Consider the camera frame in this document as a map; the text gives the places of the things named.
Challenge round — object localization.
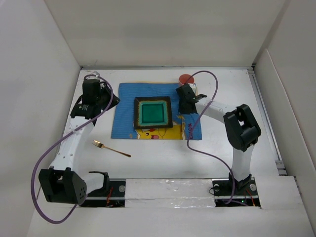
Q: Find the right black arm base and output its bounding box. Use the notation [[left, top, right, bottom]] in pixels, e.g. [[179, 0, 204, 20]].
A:
[[209, 174, 261, 207]]

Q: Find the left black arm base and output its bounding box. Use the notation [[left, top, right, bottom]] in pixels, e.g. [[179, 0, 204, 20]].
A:
[[80, 179, 126, 208]]

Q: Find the gold fork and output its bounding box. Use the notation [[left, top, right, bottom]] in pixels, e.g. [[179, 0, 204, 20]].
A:
[[92, 140, 131, 158]]

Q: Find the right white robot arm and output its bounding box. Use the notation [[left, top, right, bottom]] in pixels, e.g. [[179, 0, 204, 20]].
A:
[[176, 84, 261, 195]]

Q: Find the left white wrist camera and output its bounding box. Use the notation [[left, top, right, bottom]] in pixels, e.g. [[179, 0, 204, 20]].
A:
[[87, 71, 101, 78]]

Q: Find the purple cable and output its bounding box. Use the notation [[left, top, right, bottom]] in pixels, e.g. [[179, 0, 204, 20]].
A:
[[184, 71, 247, 207], [31, 75, 114, 224]]

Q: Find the blue yellow printed cloth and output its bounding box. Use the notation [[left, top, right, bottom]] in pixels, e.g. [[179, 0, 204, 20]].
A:
[[111, 83, 202, 140]]

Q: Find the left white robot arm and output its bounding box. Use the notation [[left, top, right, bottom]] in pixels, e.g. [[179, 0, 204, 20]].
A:
[[39, 78, 120, 205]]

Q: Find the pink plastic cup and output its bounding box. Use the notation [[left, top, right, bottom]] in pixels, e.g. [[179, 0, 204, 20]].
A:
[[178, 74, 197, 94]]

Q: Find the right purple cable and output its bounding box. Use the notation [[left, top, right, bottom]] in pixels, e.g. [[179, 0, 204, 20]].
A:
[[184, 71, 247, 207]]

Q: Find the green square plate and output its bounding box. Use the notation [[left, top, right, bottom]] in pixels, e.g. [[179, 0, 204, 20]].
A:
[[133, 96, 173, 129]]

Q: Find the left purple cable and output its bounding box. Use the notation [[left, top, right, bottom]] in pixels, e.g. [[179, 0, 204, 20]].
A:
[[31, 75, 114, 224]]

